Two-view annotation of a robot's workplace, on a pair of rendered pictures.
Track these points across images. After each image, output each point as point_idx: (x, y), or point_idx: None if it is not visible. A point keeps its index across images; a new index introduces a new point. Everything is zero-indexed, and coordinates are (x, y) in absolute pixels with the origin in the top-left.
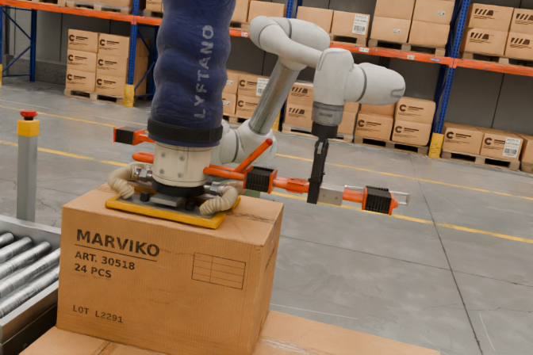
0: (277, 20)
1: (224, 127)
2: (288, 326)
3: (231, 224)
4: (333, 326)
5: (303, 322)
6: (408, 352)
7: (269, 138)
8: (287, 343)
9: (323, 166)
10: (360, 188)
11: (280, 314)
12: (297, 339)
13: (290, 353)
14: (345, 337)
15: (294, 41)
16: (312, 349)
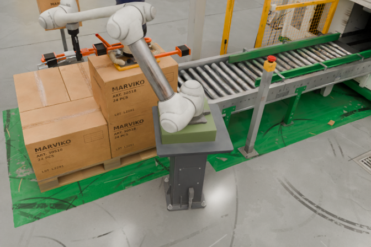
0: (130, 3)
1: (181, 86)
2: (94, 120)
3: (106, 59)
4: (77, 130)
5: (89, 124)
6: (39, 135)
7: (96, 33)
8: (88, 113)
9: (75, 48)
10: (58, 58)
11: (101, 123)
12: (86, 116)
13: (85, 110)
14: (69, 127)
15: (105, 7)
16: (78, 116)
